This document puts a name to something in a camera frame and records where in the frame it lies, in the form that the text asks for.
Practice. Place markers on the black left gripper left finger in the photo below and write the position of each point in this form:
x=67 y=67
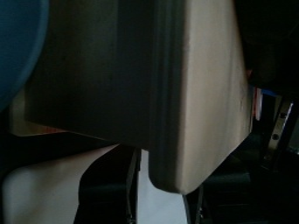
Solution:
x=107 y=189

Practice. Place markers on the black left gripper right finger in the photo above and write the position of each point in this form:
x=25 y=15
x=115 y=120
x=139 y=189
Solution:
x=222 y=198

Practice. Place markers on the wooden drawer box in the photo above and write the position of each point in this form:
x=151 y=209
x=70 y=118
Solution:
x=117 y=73

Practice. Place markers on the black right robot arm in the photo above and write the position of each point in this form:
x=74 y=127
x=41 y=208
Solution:
x=273 y=35

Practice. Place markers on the blue bowl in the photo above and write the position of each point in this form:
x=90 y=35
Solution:
x=18 y=43

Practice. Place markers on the white cutting board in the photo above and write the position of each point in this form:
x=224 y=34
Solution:
x=43 y=189

